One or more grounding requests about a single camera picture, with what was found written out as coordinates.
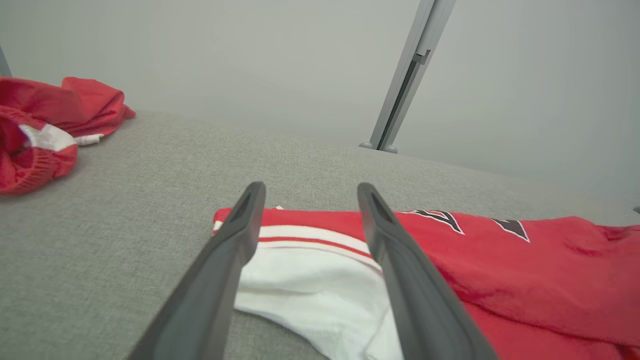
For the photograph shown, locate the red shorts with white stripe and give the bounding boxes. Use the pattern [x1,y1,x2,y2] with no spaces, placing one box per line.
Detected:
[0,76,137,196]

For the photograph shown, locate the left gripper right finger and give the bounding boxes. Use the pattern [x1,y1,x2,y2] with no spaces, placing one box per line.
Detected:
[357,182,501,360]

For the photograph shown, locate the grey metal partition post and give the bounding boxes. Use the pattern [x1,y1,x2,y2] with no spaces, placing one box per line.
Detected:
[359,0,457,154]

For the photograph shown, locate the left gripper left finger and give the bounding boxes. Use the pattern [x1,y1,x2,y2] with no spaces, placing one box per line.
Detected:
[127,181,267,360]

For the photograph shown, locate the red jersey with black lettering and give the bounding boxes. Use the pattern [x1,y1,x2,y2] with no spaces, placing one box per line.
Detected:
[212,205,640,360]

